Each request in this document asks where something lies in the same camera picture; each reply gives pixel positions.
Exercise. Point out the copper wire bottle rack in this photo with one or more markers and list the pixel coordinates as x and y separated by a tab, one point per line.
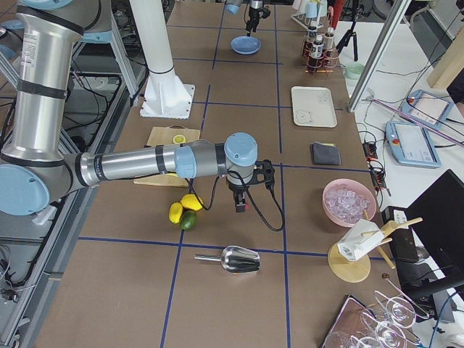
321	65

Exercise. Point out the bottle white cap left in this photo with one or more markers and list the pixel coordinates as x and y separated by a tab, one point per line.
317	47

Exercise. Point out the green lime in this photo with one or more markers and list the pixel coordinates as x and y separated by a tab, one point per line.
188	220

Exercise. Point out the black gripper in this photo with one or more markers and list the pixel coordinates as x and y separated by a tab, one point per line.
253	13
237	188

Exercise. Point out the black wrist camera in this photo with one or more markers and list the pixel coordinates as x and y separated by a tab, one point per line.
265	12
264	173

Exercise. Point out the yellow lemon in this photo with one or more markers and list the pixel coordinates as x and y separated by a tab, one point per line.
191	202
175	212

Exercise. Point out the blue cup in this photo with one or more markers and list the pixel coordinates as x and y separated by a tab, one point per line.
316	8

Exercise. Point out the white wire cup rack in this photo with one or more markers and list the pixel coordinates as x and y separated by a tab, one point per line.
302	19

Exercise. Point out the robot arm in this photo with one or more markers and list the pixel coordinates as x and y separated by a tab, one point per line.
34	172
233	7

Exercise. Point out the wooden stand with paper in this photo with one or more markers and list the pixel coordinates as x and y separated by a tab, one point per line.
348	258

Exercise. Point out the blue teach pendant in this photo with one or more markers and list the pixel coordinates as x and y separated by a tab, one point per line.
427	108
411	145

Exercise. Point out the blue plate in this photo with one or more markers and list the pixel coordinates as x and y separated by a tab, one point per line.
245	45

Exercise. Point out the black camera tripod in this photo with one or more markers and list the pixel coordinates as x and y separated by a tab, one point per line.
357	11

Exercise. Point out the bottle white cap front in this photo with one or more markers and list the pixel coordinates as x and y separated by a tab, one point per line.
310	37

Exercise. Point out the bottle white cap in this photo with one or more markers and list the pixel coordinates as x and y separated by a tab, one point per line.
328	43
310	37
317	47

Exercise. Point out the blue teach pendant near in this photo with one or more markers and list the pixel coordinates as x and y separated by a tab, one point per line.
411	145

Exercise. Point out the grey folded cloth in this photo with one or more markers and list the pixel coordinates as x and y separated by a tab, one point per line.
325	154

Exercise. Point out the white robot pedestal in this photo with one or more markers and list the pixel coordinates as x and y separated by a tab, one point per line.
165	95

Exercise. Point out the cream bear tray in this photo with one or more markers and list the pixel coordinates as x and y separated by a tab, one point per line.
313	107

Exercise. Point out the metal scoop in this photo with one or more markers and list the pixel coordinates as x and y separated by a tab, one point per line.
234	259

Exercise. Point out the black monitor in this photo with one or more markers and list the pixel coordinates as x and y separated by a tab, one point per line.
441	232

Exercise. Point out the pink bowl with ice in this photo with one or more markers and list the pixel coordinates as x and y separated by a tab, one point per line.
346	201

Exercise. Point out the bottle white cap rear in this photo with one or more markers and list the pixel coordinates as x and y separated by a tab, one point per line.
328	43

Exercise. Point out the wooden cutting board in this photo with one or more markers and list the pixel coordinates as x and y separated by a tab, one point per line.
164	136

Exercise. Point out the blue teach pendant far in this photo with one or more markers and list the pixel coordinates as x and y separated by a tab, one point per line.
427	108

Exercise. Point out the aluminium frame post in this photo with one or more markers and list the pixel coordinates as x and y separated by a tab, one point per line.
392	21

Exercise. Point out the clear wine glass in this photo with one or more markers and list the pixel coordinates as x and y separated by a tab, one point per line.
399	308

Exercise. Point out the lemon half slice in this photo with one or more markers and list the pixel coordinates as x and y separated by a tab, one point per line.
179	139

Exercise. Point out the green bowl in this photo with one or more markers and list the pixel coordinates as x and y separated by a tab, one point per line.
353	70

